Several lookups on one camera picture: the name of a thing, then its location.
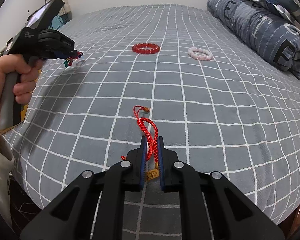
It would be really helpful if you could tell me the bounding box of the pale pink bead bracelet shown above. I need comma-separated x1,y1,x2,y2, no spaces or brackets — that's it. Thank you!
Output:
187,47,213,61

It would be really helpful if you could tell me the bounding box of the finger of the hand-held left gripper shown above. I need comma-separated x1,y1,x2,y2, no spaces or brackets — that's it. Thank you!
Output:
54,49,77,61

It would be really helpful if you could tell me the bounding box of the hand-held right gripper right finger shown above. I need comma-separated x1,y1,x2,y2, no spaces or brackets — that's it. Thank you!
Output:
157,136,285,240

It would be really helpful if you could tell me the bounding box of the red cord bracelet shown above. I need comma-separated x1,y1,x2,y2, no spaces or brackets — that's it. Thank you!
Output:
120,106,158,182

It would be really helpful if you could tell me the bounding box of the blue and orange cardboard box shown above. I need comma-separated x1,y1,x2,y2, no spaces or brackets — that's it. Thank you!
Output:
0,69,42,133

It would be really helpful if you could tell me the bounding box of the grey checked pillow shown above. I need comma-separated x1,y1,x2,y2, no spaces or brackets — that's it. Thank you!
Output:
255,0,300,34

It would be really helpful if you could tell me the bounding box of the folded blue printed quilt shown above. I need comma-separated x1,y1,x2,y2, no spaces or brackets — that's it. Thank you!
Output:
206,0,300,83

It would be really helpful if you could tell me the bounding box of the multicolour bead bracelet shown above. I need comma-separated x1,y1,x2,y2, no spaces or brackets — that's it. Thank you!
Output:
64,51,83,68

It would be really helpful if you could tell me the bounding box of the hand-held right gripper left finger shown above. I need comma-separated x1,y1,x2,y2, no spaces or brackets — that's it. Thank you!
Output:
19,135,148,240

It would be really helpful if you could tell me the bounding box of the beige curtain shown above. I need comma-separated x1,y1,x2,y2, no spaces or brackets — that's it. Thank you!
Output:
49,0,73,23

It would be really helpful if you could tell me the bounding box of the red bead bracelet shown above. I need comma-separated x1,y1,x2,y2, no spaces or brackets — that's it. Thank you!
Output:
132,43,161,55

